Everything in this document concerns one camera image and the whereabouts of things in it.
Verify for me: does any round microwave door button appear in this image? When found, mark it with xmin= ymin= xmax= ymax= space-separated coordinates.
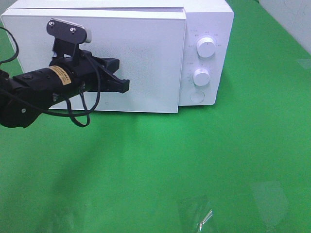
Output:
xmin=190 ymin=91 xmax=205 ymax=103

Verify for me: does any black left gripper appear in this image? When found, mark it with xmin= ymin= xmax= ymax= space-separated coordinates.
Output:
xmin=49 ymin=50 xmax=129 ymax=94

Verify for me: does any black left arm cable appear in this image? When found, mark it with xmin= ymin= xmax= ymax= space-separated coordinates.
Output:
xmin=0 ymin=26 xmax=102 ymax=128

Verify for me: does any white microwave oven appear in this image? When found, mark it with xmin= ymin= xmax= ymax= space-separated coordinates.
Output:
xmin=2 ymin=0 xmax=234 ymax=107

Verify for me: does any green table mat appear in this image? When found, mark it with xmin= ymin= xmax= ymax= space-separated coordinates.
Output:
xmin=0 ymin=0 xmax=311 ymax=233

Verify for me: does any white microwave door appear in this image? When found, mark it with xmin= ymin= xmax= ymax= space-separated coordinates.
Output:
xmin=1 ymin=8 xmax=186 ymax=113

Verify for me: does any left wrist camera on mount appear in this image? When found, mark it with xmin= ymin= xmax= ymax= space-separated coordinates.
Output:
xmin=46 ymin=18 xmax=92 ymax=58

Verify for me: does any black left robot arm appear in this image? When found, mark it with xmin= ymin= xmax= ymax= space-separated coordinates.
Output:
xmin=0 ymin=50 xmax=130 ymax=128

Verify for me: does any clear tape patch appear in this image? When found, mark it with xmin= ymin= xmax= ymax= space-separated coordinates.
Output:
xmin=177 ymin=195 xmax=218 ymax=233
xmin=251 ymin=181 xmax=289 ymax=225

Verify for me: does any white microwave knob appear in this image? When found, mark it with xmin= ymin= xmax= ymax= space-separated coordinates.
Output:
xmin=193 ymin=68 xmax=210 ymax=86
xmin=196 ymin=36 xmax=216 ymax=58

